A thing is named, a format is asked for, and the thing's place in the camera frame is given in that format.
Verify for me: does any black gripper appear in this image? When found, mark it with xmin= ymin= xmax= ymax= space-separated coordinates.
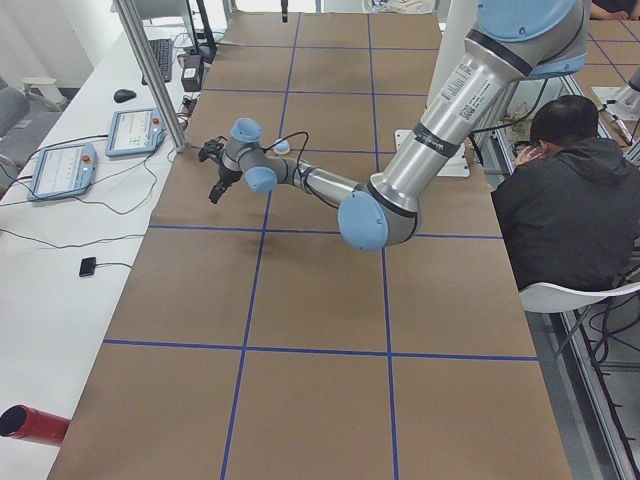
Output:
xmin=209 ymin=163 xmax=241 ymax=203

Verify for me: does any blue and cream call bell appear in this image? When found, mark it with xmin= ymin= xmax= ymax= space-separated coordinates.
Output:
xmin=273 ymin=140 xmax=291 ymax=155

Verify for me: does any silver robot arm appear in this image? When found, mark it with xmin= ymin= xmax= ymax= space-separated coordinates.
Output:
xmin=209 ymin=1 xmax=590 ymax=250

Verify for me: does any far blue teach pendant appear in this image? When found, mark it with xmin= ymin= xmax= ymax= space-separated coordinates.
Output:
xmin=105 ymin=108 xmax=166 ymax=158

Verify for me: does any blue teach pendant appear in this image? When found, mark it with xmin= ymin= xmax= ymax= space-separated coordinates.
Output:
xmin=27 ymin=143 xmax=97 ymax=201
xmin=105 ymin=108 xmax=166 ymax=158

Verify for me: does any black power adapter box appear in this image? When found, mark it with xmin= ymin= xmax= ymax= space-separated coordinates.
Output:
xmin=181 ymin=55 xmax=204 ymax=92

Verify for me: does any black keyboard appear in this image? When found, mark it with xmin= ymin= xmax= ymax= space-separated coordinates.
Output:
xmin=149 ymin=39 xmax=173 ymax=83

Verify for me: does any black computer mouse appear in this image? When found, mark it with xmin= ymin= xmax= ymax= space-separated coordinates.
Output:
xmin=113 ymin=89 xmax=137 ymax=104

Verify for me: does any small black square puck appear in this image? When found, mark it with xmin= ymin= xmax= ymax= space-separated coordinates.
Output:
xmin=79 ymin=256 xmax=97 ymax=278

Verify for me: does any near blue teach pendant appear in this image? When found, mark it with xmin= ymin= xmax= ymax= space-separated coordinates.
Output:
xmin=27 ymin=143 xmax=97 ymax=201

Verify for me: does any red cylinder tube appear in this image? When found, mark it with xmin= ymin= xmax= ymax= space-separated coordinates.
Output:
xmin=1 ymin=405 xmax=70 ymax=447

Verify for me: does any white plastic chair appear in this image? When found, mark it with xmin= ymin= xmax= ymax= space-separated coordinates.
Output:
xmin=519 ymin=280 xmax=640 ymax=361

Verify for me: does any seated person in black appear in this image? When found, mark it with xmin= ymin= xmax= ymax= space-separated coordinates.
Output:
xmin=492 ymin=95 xmax=639 ymax=291

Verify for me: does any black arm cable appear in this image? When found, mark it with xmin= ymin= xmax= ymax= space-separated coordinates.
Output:
xmin=259 ymin=130 xmax=351 ymax=209

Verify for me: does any aluminium frame post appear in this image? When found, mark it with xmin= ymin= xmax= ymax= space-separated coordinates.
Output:
xmin=112 ymin=0 xmax=188 ymax=153

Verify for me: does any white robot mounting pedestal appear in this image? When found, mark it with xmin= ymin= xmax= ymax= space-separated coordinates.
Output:
xmin=384 ymin=1 xmax=478 ymax=179

